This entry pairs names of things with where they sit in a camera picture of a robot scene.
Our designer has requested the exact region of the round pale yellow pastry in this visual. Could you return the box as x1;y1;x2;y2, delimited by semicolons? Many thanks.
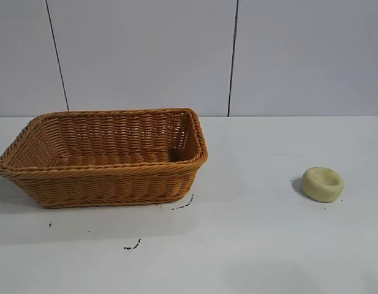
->
301;167;346;203

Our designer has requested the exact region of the brown woven wicker basket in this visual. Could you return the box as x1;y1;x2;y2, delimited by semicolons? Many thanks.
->
0;107;209;209

